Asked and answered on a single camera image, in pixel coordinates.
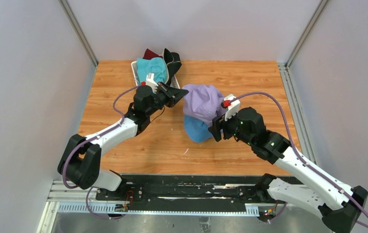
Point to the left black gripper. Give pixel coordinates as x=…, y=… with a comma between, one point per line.
x=175, y=94

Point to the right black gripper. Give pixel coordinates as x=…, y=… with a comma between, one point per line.
x=218, y=123

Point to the blue bucket hat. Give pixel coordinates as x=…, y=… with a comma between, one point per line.
x=196, y=129

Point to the purple bucket hat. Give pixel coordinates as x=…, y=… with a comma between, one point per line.
x=203, y=102

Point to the teal hat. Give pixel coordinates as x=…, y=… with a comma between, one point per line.
x=156, y=65

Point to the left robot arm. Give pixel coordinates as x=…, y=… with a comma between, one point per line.
x=80, y=162

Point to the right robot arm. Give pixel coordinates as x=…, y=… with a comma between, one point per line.
x=336, y=203

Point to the white perforated plastic basket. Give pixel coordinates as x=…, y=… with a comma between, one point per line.
x=174, y=82

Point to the black hat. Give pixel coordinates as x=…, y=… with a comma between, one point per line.
x=173, y=63

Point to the dark red hat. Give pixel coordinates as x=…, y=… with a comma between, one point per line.
x=149, y=54

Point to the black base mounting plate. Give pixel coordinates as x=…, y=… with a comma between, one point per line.
x=185, y=193

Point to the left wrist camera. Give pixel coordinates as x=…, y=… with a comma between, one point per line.
x=150, y=82

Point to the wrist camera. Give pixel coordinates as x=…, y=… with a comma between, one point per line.
x=232, y=105
x=150, y=82

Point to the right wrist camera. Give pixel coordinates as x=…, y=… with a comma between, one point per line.
x=232, y=105

